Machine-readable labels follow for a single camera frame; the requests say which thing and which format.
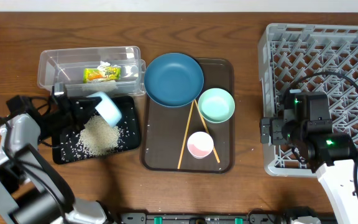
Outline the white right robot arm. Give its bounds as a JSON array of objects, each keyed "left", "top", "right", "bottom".
[{"left": 260, "top": 114, "right": 358, "bottom": 223}]

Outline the dark blue plate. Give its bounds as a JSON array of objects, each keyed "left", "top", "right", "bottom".
[{"left": 144, "top": 53, "right": 204, "bottom": 108}]

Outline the light blue bowl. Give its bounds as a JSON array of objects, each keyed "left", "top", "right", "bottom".
[{"left": 88, "top": 91, "right": 122, "bottom": 128}]

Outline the clear plastic waste bin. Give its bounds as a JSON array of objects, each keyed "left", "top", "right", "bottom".
[{"left": 37, "top": 46, "right": 146, "bottom": 96}]

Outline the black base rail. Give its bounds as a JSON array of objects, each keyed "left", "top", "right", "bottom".
[{"left": 118, "top": 211, "right": 291, "bottom": 224}]

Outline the right wooden chopstick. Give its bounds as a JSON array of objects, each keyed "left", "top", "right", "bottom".
[{"left": 193, "top": 100, "right": 221, "bottom": 163}]

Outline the left wooden chopstick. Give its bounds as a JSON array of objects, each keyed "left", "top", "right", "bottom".
[{"left": 177, "top": 100, "right": 194, "bottom": 170}]

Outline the pink white cup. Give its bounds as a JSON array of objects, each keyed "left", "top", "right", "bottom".
[{"left": 187, "top": 131, "right": 214, "bottom": 159}]

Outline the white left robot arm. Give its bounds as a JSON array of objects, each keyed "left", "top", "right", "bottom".
[{"left": 0, "top": 95, "right": 114, "bottom": 223}]

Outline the black waste tray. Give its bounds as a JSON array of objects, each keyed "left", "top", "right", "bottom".
[{"left": 50, "top": 95, "right": 142, "bottom": 165}]

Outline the grey dishwasher rack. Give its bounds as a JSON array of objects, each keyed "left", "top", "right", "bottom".
[{"left": 257, "top": 22, "right": 358, "bottom": 180}]

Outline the mint green bowl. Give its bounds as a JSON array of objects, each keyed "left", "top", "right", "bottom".
[{"left": 198, "top": 88, "right": 236, "bottom": 124}]

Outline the yellow snack wrapper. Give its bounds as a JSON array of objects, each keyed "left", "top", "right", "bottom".
[{"left": 83, "top": 65, "right": 121, "bottom": 83}]

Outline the white rice pile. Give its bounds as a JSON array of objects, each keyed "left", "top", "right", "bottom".
[{"left": 60, "top": 107, "right": 136, "bottom": 159}]

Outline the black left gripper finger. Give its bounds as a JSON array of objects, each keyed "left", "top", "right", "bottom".
[
  {"left": 73, "top": 96, "right": 102, "bottom": 108},
  {"left": 78, "top": 108, "right": 99, "bottom": 128}
]

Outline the wooden chopstick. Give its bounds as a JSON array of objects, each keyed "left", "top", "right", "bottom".
[
  {"left": 177, "top": 100, "right": 194, "bottom": 170},
  {"left": 193, "top": 100, "right": 221, "bottom": 163}
]

